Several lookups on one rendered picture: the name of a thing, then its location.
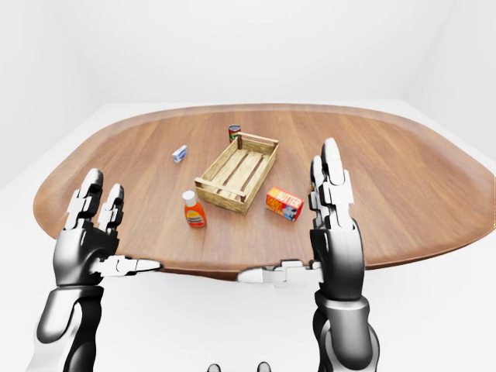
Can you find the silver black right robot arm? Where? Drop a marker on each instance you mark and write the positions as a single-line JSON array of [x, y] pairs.
[[345, 337]]

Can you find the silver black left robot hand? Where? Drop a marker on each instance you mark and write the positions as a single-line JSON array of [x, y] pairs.
[[75, 252]]

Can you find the small blue white box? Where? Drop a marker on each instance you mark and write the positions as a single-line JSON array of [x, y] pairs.
[[180, 153]]

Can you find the small dark rounded shape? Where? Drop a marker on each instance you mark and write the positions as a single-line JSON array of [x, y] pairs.
[[213, 367], [264, 366]]

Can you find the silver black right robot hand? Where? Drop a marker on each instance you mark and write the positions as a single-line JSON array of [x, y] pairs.
[[337, 255]]

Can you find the wooden slat tray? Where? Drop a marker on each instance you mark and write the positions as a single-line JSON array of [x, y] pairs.
[[237, 174]]

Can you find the red green tin can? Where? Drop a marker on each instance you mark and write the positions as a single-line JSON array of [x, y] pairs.
[[234, 133]]

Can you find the red orange butter box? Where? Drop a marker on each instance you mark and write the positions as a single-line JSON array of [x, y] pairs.
[[284, 203]]

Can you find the orange bottle with white cap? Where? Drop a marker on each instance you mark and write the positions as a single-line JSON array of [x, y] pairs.
[[193, 211]]

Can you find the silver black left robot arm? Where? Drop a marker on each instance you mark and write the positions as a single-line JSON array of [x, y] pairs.
[[66, 329]]

